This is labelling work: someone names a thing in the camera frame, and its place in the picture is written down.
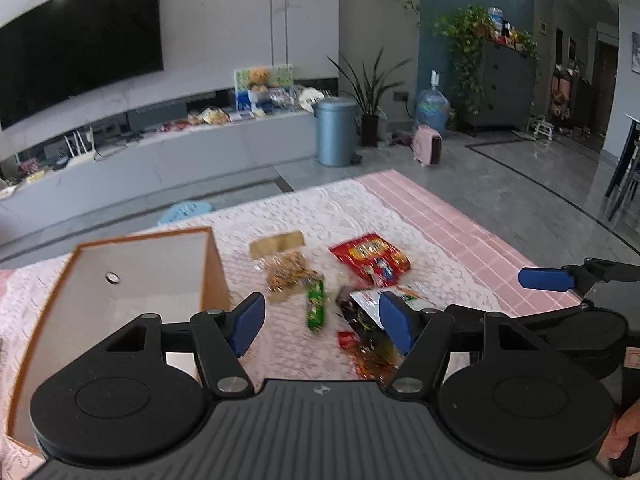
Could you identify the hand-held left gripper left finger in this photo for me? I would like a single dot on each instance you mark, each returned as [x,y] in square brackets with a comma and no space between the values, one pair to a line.
[248,322]

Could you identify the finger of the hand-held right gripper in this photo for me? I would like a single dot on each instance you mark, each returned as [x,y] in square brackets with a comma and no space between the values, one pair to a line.
[540,316]
[545,279]

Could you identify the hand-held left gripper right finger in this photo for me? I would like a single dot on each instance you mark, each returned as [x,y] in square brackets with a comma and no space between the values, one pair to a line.
[397,322]

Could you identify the white snack packet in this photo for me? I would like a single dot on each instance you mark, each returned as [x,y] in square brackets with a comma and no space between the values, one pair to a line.
[367,300]

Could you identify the clear red snack packet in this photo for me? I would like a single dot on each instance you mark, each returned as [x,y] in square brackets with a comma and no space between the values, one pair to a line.
[370,360]

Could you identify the green snack packet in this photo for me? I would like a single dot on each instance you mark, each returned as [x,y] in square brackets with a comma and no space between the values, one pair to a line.
[316,305]

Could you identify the orange cardboard box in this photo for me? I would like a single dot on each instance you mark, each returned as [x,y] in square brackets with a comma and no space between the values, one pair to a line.
[125,270]

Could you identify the person's right hand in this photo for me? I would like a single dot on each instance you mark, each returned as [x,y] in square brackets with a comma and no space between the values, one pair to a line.
[627,430]

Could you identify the dark brown snack packet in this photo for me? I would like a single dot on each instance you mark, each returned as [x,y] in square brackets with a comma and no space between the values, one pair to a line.
[350,316]

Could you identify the clear nut snack packet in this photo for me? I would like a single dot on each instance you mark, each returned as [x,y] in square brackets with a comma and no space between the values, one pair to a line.
[285,267]

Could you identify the red cartoon snack packet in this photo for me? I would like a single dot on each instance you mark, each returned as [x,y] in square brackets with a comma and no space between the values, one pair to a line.
[372,257]

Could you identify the pink checked tablecloth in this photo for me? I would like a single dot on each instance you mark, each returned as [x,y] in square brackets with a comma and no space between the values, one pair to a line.
[460,230]

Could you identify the white lace tablecloth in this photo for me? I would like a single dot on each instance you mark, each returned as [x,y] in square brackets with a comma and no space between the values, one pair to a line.
[280,210]

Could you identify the black dining chair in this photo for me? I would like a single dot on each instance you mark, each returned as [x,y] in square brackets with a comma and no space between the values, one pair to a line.
[625,170]

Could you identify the white step stool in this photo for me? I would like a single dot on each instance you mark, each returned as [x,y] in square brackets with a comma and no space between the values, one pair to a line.
[540,127]

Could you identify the white television console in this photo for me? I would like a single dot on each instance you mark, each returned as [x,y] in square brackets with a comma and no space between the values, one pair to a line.
[175,160]

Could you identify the pink space heater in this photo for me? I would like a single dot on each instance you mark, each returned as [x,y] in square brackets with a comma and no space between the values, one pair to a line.
[425,146]

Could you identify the dark grey cabinet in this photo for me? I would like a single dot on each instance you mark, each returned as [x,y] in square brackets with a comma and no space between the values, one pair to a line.
[505,90]

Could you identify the blue metal trash bin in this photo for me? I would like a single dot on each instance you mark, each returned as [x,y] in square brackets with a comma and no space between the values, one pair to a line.
[336,132]

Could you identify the blue water jug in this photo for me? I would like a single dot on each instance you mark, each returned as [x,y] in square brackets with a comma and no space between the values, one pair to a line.
[432,107]

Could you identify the yellow snack bags pile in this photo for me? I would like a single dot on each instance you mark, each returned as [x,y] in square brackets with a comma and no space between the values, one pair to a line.
[210,116]

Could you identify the long-leaved potted plant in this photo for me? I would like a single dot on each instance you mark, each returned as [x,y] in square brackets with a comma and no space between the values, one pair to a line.
[370,105]

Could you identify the white plastic bag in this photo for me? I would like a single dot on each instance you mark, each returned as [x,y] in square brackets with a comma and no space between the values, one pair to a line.
[311,99]

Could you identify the white router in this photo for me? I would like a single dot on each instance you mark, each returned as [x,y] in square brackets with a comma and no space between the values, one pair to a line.
[80,152]

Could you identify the trailing green plant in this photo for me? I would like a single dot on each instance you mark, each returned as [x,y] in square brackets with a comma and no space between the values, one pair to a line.
[467,50]

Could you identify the brown teddy bear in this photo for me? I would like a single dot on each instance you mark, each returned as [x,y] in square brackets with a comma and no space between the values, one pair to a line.
[260,79]

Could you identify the colourful gift box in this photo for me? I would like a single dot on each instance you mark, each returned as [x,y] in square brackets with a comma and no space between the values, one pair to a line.
[282,77]

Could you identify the black television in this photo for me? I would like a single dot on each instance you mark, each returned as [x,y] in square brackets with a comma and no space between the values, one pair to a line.
[75,50]

